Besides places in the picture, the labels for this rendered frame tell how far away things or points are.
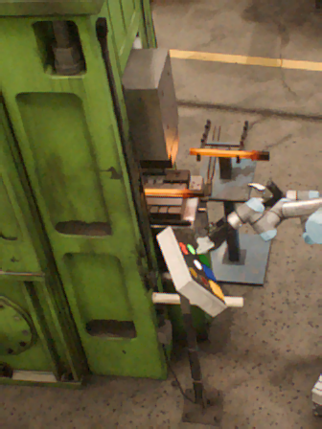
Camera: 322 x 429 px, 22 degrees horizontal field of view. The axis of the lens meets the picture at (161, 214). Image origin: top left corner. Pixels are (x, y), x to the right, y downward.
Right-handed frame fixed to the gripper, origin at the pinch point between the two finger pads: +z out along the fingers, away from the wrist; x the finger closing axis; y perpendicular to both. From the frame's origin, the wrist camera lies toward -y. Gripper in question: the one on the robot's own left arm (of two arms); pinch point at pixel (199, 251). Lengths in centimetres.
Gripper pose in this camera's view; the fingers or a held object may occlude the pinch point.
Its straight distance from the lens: 379.1
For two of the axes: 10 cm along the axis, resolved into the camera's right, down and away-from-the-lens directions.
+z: -7.6, 5.9, 2.6
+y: -5.9, -4.8, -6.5
